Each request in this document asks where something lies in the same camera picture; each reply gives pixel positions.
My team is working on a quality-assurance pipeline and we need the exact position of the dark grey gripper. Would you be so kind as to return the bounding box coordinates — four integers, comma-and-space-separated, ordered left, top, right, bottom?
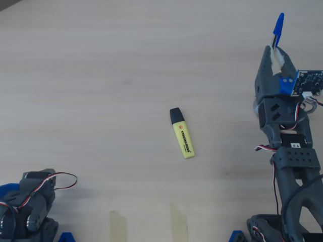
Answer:
254, 45, 303, 130

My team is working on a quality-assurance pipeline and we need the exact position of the blue ballpoint pen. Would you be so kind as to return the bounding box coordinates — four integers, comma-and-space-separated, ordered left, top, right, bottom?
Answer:
271, 12, 285, 49

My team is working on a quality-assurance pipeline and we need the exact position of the yellow highlighter black cap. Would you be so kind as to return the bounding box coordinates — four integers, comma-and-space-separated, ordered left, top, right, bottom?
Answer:
169, 107, 196, 159

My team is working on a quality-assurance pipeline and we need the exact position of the blue printed base piece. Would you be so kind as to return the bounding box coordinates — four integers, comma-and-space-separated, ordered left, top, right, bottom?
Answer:
58, 232, 76, 242
228, 230, 249, 242

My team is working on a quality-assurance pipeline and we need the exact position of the beige masking tape strip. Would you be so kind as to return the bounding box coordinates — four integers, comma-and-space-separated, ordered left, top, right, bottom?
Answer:
110, 210, 127, 242
169, 203, 189, 242

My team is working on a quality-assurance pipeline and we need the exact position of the blue printed camera mount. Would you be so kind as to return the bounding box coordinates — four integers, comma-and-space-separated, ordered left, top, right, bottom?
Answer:
279, 74, 300, 95

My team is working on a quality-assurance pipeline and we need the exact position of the bare camera circuit board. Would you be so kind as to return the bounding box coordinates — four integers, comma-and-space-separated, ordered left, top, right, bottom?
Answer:
290, 70, 323, 98

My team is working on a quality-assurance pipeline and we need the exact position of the red white black servo wire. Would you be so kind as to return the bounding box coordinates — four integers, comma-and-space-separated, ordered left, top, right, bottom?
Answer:
16, 172, 78, 210
279, 100, 304, 131
254, 144, 281, 220

